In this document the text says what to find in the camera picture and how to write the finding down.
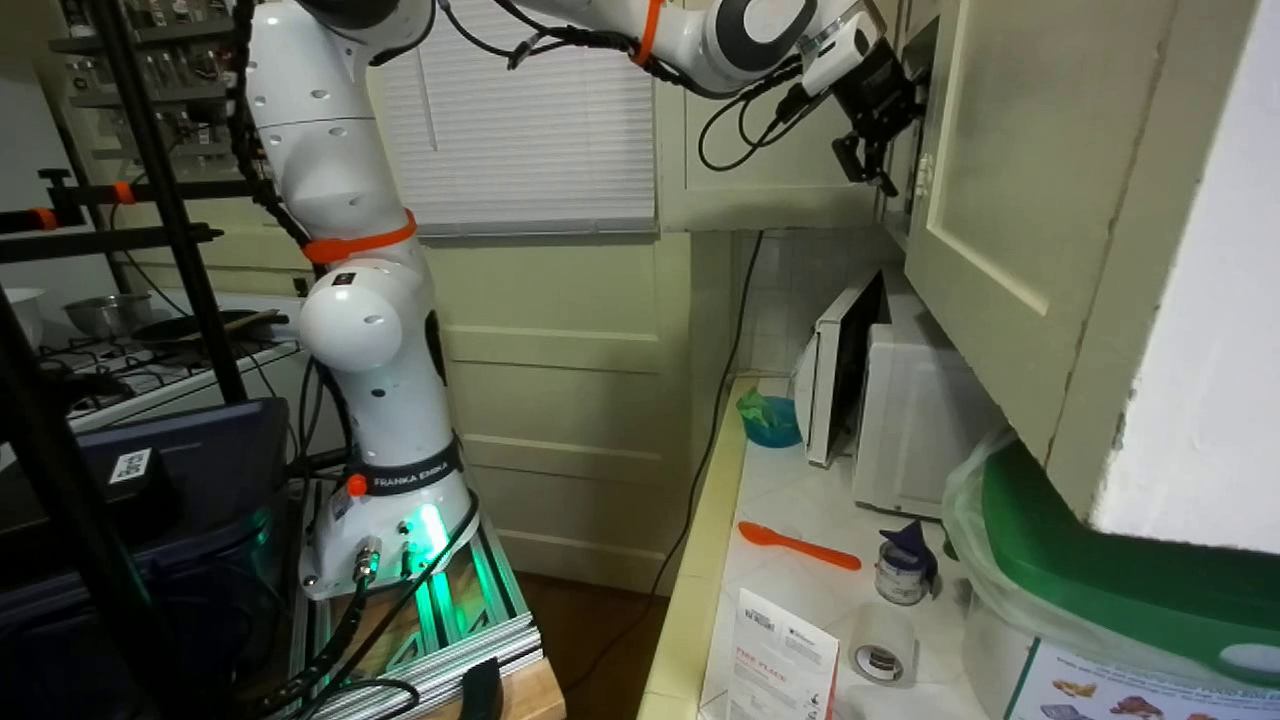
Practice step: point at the orange plastic spoon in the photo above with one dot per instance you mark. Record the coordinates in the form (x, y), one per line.
(771, 537)

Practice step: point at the blue bowl with green cloth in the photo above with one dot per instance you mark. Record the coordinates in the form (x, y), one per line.
(771, 420)

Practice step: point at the white window blind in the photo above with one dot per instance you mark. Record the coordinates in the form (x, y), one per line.
(555, 147)

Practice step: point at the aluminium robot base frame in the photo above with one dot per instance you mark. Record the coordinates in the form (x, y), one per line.
(457, 640)

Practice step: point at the large container with green lid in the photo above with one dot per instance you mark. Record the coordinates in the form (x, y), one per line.
(1077, 624)

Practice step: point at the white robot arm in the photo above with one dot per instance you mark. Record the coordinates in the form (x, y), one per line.
(407, 509)

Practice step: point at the cream cabinet door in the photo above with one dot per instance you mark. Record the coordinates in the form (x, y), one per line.
(1061, 155)

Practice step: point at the white tape roll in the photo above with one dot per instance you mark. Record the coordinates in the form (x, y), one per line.
(885, 644)

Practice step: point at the white printed paper sheet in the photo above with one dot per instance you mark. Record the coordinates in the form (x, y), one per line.
(782, 667)

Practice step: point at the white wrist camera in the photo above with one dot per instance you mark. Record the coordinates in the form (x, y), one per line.
(839, 48)

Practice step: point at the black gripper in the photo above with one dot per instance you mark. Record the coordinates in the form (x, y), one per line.
(878, 99)

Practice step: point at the white microwave oven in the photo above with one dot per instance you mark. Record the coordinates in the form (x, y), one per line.
(885, 389)

